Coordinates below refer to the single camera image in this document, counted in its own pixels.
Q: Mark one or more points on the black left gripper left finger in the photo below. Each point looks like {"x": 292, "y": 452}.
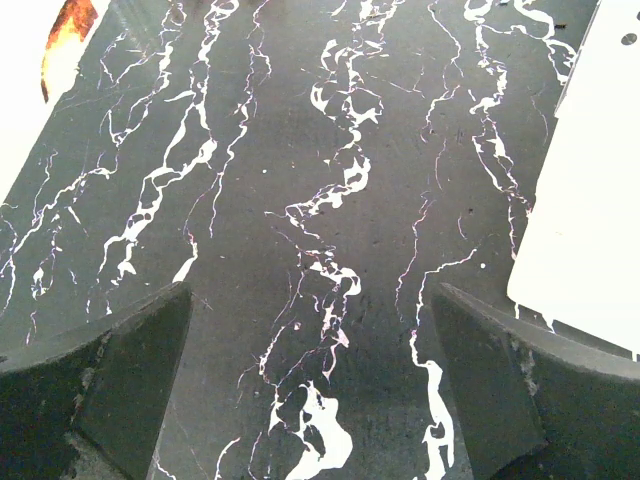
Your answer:
{"x": 89, "y": 403}

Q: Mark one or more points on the white plastic storage basket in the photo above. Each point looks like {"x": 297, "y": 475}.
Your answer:
{"x": 578, "y": 262}

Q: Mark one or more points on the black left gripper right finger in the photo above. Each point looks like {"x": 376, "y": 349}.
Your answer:
{"x": 533, "y": 404}

